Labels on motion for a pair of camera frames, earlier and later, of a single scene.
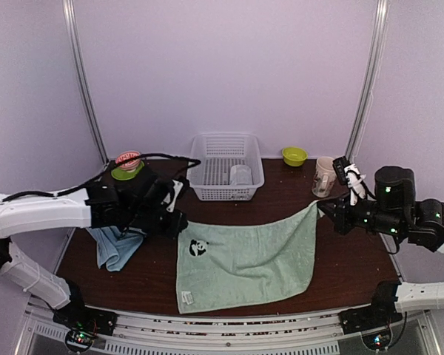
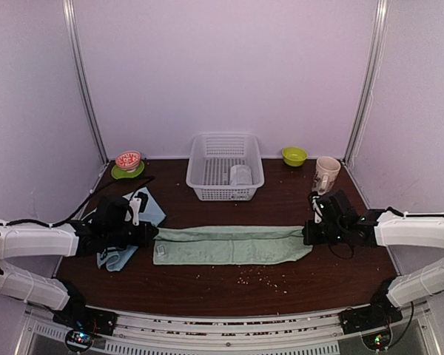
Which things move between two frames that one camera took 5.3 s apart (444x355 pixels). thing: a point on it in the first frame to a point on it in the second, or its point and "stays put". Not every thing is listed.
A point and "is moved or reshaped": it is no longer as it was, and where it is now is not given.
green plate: x=121 y=174 stays put
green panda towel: x=226 y=265 is moved or reshaped
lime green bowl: x=294 y=156 stays put
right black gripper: x=342 y=220 to x=310 y=238
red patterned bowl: x=130 y=166 stays put
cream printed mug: x=324 y=177 stays put
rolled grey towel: x=240 y=174 stays put
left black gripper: x=179 y=223 to x=144 y=237
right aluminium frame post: x=376 y=63 stays put
